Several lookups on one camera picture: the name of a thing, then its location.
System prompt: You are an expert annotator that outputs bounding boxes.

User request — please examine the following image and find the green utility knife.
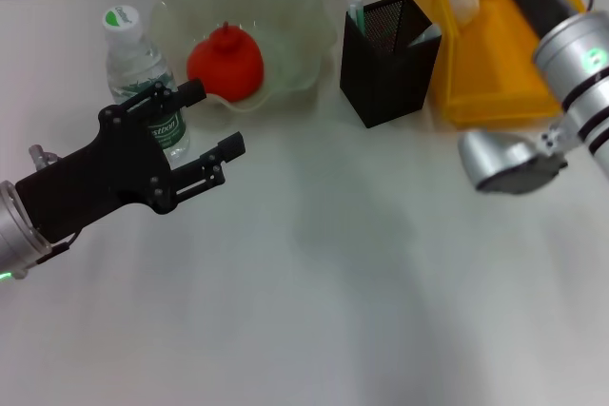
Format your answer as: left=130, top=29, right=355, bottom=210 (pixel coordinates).
left=346, top=0, right=368, bottom=39

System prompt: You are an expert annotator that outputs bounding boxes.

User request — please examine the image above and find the grey right wrist camera housing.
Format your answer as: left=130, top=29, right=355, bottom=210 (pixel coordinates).
left=457, top=129, right=571, bottom=197

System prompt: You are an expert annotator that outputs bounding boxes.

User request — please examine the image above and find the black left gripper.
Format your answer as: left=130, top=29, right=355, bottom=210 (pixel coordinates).
left=14, top=79, right=248, bottom=244

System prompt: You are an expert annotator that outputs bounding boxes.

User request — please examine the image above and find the grey marker pen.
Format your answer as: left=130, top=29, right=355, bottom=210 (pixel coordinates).
left=405, top=22, right=442, bottom=48

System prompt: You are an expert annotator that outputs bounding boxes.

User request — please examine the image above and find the clear water bottle green label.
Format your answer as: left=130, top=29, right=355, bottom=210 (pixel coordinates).
left=100, top=3, right=192, bottom=164

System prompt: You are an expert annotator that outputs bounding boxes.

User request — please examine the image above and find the yellow plastic bin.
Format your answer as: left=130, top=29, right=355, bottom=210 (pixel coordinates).
left=412, top=0, right=587, bottom=129

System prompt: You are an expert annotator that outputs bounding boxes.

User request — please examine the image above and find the orange fruit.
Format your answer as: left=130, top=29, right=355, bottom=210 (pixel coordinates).
left=186, top=20, right=265, bottom=104

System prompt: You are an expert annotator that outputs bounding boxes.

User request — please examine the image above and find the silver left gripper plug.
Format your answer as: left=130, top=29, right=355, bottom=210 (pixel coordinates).
left=28, top=144, right=62, bottom=170

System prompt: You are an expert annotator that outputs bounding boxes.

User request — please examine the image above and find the translucent green fruit bowl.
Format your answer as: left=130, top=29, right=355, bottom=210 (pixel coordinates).
left=149, top=0, right=339, bottom=117

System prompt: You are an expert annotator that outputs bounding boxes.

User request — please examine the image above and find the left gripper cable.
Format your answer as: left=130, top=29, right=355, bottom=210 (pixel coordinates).
left=34, top=231, right=81, bottom=268

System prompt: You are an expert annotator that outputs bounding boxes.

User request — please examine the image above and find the black mesh pen holder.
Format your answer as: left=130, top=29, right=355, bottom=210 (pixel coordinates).
left=339, top=0, right=443, bottom=129

